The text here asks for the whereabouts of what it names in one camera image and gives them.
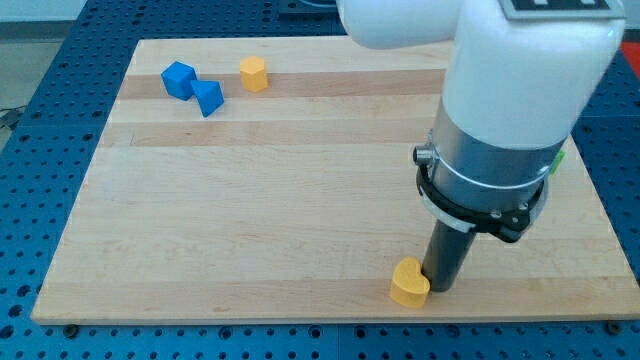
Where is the green block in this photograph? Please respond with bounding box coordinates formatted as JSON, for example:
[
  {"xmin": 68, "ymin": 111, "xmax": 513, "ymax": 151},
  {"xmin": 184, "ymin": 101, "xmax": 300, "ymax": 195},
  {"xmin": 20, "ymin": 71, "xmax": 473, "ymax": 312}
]
[{"xmin": 549, "ymin": 150, "xmax": 565, "ymax": 175}]

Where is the blue cube block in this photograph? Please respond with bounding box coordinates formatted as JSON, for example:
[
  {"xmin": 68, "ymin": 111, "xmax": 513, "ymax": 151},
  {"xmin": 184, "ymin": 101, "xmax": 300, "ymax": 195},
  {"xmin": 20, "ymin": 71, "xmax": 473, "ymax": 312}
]
[{"xmin": 161, "ymin": 61, "xmax": 197, "ymax": 101}]

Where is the yellow hexagon block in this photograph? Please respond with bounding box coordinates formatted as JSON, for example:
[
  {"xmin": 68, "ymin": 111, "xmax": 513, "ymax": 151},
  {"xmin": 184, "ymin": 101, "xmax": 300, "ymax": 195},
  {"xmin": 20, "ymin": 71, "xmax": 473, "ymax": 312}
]
[{"xmin": 240, "ymin": 56, "xmax": 268, "ymax": 92}]

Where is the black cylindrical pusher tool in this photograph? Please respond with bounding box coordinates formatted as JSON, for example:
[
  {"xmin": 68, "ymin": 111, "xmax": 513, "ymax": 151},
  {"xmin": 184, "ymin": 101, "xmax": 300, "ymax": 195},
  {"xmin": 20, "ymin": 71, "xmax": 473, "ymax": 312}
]
[{"xmin": 421, "ymin": 220, "xmax": 476, "ymax": 292}]

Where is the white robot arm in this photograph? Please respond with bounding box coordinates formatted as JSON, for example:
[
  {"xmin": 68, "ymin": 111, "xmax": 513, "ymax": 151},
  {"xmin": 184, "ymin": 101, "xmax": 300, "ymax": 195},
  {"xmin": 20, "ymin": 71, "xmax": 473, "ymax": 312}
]
[{"xmin": 337, "ymin": 0, "xmax": 625, "ymax": 243}]

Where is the wooden board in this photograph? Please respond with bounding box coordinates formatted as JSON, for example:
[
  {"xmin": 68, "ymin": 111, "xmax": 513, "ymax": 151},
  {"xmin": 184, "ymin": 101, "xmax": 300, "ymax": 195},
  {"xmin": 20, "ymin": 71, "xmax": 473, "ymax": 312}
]
[{"xmin": 31, "ymin": 36, "xmax": 639, "ymax": 325}]

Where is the blue triangular block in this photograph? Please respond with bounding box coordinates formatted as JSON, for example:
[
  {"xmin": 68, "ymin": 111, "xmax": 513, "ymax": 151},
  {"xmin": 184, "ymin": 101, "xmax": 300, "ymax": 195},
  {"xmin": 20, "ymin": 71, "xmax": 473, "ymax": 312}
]
[{"xmin": 191, "ymin": 80, "xmax": 224, "ymax": 117}]

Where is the yellow heart block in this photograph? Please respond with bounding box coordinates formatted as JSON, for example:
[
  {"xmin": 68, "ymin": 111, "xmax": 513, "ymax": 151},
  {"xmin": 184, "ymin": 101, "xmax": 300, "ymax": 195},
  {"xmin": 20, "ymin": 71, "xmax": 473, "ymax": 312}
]
[{"xmin": 389, "ymin": 257, "xmax": 430, "ymax": 308}]

